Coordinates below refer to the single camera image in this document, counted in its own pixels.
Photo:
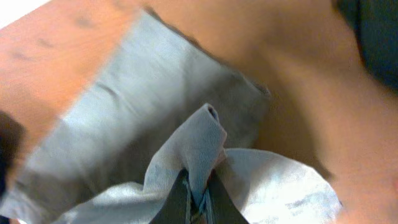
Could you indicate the black garment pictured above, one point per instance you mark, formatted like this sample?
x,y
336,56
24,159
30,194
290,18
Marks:
x,y
11,135

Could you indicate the folded navy blue shorts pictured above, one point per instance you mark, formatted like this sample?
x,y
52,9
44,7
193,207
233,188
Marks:
x,y
374,23

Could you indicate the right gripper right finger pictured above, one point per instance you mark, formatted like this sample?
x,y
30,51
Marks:
x,y
220,209

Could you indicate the grey shorts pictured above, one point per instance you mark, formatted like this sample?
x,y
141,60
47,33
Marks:
x,y
160,106

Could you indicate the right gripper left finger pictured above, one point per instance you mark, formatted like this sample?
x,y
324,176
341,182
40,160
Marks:
x,y
176,208

